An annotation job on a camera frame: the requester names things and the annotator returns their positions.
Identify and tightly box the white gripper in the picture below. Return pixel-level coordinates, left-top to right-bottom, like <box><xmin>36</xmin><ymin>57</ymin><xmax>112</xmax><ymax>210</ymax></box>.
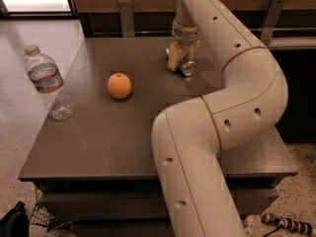
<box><xmin>168</xmin><ymin>20</ymin><xmax>200</xmax><ymax>72</ymax></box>

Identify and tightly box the silver blue redbull can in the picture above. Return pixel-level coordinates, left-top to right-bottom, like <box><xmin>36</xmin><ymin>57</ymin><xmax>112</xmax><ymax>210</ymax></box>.
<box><xmin>174</xmin><ymin>58</ymin><xmax>197</xmax><ymax>77</ymax></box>

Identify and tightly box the clear plastic water bottle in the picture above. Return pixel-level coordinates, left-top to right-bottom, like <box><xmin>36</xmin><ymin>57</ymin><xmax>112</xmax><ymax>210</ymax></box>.
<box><xmin>24</xmin><ymin>44</ymin><xmax>75</xmax><ymax>121</ymax></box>

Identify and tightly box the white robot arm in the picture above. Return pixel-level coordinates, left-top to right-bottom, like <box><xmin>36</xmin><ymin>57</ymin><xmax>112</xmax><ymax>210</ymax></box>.
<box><xmin>151</xmin><ymin>0</ymin><xmax>288</xmax><ymax>237</ymax></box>

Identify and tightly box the orange fruit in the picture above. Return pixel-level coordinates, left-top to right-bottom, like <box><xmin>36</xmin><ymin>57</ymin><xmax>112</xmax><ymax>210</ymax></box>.
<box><xmin>108</xmin><ymin>73</ymin><xmax>131</xmax><ymax>99</ymax></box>

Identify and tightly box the black bag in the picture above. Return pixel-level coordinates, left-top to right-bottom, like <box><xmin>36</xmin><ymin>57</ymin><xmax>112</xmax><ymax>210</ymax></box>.
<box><xmin>0</xmin><ymin>201</ymin><xmax>30</xmax><ymax>237</ymax></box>

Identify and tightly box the grey drawer cabinet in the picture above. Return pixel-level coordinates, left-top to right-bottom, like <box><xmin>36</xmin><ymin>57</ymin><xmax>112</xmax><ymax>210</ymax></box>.
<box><xmin>18</xmin><ymin>37</ymin><xmax>298</xmax><ymax>237</ymax></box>

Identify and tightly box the metal wall bracket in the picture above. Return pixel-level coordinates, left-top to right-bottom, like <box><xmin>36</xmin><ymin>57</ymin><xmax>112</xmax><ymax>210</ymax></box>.
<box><xmin>260</xmin><ymin>0</ymin><xmax>286</xmax><ymax>45</ymax></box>
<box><xmin>118</xmin><ymin>0</ymin><xmax>135</xmax><ymax>38</ymax></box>

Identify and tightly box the black white striped tool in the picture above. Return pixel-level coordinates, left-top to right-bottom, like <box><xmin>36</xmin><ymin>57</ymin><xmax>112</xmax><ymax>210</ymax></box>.
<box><xmin>261</xmin><ymin>212</ymin><xmax>316</xmax><ymax>237</ymax></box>

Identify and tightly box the black wire basket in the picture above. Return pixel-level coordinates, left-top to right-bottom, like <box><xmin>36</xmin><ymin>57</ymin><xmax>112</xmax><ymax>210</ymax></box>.
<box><xmin>30</xmin><ymin>203</ymin><xmax>71</xmax><ymax>232</ymax></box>

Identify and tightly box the right metal wall bracket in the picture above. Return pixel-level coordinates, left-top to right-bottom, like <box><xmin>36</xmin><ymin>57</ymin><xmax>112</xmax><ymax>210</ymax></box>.
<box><xmin>260</xmin><ymin>0</ymin><xmax>286</xmax><ymax>45</ymax></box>

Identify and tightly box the left metal wall bracket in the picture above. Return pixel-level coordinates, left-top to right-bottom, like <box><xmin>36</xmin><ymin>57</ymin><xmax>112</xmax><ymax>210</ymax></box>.
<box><xmin>118</xmin><ymin>0</ymin><xmax>135</xmax><ymax>38</ymax></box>

